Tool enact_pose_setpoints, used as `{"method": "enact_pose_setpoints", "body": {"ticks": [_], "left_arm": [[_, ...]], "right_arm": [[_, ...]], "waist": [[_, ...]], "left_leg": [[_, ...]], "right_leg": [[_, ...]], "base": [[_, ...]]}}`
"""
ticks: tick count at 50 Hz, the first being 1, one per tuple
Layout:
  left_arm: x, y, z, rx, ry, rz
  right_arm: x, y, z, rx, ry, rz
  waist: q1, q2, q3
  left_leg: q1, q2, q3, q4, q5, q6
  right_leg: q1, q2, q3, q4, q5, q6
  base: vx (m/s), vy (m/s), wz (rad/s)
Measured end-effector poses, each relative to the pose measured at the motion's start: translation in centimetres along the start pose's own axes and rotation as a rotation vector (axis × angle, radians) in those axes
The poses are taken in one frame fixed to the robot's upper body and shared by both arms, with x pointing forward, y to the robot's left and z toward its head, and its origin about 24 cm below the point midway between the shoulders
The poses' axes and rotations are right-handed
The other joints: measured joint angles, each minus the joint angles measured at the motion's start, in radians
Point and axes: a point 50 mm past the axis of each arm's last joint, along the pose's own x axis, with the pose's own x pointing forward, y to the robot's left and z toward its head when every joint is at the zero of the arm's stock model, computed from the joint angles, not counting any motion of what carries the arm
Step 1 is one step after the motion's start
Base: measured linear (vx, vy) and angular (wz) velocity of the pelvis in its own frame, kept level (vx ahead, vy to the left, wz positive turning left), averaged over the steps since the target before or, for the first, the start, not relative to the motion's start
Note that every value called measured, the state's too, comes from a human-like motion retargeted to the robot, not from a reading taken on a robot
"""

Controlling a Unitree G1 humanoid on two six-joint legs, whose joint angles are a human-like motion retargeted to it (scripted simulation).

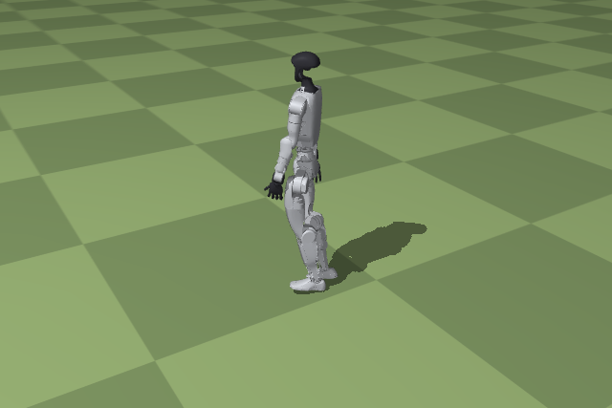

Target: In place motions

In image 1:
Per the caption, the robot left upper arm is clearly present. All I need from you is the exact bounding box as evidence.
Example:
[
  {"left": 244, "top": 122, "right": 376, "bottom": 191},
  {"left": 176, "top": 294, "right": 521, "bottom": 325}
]
[{"left": 282, "top": 97, "right": 307, "bottom": 149}]

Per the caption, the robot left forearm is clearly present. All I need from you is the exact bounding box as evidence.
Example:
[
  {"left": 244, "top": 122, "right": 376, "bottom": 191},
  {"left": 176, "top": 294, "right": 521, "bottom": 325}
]
[{"left": 273, "top": 138, "right": 293, "bottom": 183}]

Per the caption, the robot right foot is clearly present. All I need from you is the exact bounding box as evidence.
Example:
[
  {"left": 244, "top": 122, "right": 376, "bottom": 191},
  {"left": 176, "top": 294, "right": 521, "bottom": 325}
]
[{"left": 306, "top": 267, "right": 338, "bottom": 279}]

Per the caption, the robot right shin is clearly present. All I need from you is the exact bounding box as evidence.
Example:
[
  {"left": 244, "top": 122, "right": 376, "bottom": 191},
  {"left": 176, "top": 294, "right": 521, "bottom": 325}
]
[{"left": 304, "top": 212, "right": 329, "bottom": 271}]

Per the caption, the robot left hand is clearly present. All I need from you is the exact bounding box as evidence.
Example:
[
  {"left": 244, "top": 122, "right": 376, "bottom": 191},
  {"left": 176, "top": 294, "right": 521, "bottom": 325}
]
[{"left": 264, "top": 172, "right": 285, "bottom": 200}]

